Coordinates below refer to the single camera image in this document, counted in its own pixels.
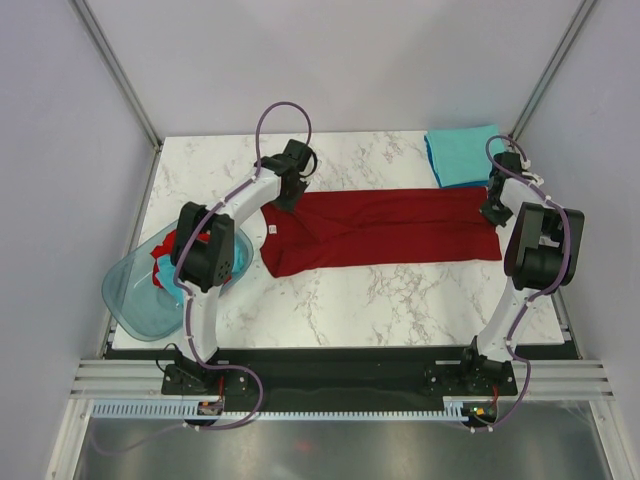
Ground red t-shirt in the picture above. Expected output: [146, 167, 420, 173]
[261, 187, 502, 278]

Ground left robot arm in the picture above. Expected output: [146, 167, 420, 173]
[171, 139, 318, 393]

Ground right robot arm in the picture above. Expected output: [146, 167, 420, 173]
[425, 152, 585, 396]

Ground folded teal t-shirt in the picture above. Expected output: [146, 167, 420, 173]
[424, 125, 500, 188]

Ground red shirt in basket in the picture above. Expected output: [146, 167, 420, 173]
[151, 229, 241, 296]

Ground transparent blue plastic basket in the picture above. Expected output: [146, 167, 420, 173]
[101, 222, 256, 344]

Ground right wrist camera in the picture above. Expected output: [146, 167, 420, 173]
[520, 160, 544, 188]

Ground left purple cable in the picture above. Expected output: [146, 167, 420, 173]
[89, 102, 314, 456]

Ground right aluminium frame post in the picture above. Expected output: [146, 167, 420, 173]
[508, 0, 600, 141]

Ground aluminium frame post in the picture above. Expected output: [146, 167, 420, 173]
[69, 0, 163, 152]
[508, 0, 600, 141]

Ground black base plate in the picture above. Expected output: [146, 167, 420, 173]
[106, 344, 578, 413]

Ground white slotted cable duct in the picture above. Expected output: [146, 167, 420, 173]
[90, 396, 497, 423]

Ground left aluminium frame post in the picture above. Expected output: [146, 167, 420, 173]
[69, 0, 163, 152]

